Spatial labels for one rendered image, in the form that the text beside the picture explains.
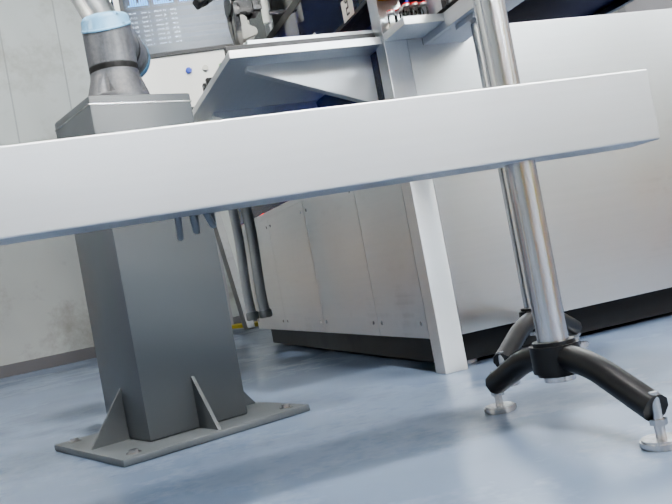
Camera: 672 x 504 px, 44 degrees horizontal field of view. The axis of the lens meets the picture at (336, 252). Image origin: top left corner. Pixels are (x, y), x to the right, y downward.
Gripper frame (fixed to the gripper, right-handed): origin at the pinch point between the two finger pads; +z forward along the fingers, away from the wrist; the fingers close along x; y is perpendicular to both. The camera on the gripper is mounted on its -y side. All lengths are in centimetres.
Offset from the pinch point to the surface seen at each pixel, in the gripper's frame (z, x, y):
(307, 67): 7.3, -2.4, 16.7
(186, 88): -13, 89, 2
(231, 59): 5.6, -10.0, -4.7
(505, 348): 84, -44, 36
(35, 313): 53, 390, -71
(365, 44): 5.0, -10.9, 30.3
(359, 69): 9.1, -2.4, 31.0
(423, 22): 5.1, -25.9, 39.9
